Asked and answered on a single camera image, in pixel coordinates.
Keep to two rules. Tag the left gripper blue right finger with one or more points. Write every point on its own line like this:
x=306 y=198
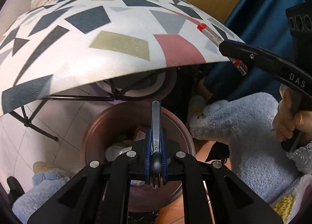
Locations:
x=163 y=144

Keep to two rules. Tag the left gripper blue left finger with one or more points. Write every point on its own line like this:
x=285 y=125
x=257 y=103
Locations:
x=147 y=156

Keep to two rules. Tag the red capped clear tube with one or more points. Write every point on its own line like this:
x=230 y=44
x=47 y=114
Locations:
x=217 y=36

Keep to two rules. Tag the black plastic fork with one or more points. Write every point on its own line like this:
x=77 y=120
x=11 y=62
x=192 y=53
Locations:
x=155 y=155

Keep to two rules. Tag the person right hand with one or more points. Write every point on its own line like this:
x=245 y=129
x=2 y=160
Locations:
x=286 y=122

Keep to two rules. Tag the blue curtain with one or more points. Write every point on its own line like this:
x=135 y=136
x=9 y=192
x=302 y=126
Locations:
x=262 y=23

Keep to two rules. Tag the light blue fluffy sleeve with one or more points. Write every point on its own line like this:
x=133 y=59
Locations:
x=256 y=156

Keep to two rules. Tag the geometric patterned tablecloth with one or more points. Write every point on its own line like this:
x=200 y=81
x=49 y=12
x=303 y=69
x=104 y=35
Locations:
x=71 y=43

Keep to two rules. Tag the black folding table frame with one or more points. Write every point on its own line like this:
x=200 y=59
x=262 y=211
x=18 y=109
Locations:
x=51 y=117

